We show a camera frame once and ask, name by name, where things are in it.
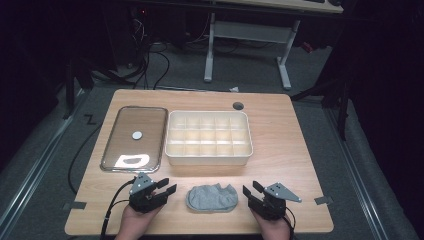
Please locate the white paper scrap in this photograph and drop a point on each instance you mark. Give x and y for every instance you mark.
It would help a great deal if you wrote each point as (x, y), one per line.
(234, 89)

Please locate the white metal-legged desk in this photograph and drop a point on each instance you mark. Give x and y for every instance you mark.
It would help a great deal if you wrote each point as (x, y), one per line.
(250, 31)

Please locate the black metal stand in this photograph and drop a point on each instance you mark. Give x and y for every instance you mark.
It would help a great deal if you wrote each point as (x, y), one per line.
(341, 100)
(70, 90)

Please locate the grey tape piece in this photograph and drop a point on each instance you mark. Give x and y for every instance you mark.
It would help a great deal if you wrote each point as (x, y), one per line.
(75, 205)
(323, 200)

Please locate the red object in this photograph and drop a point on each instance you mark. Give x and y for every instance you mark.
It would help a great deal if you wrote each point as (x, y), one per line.
(307, 47)

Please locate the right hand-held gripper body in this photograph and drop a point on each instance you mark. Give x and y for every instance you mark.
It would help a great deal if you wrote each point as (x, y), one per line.
(271, 206)

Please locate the white divided storage box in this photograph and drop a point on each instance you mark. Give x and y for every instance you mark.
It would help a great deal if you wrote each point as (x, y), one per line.
(208, 136)

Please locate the clear plastic lid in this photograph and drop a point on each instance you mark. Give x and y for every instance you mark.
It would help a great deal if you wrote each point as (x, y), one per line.
(140, 120)

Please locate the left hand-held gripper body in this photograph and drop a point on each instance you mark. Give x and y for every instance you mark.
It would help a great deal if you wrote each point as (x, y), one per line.
(143, 200)

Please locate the person's right hand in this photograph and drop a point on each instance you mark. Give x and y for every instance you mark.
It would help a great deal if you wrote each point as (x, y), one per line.
(275, 230)

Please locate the grey sock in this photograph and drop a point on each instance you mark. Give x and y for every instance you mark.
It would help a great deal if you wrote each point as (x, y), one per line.
(211, 200)

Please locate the aluminium floor rail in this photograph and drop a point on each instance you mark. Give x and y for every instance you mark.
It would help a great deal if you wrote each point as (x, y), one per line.
(36, 163)
(356, 173)

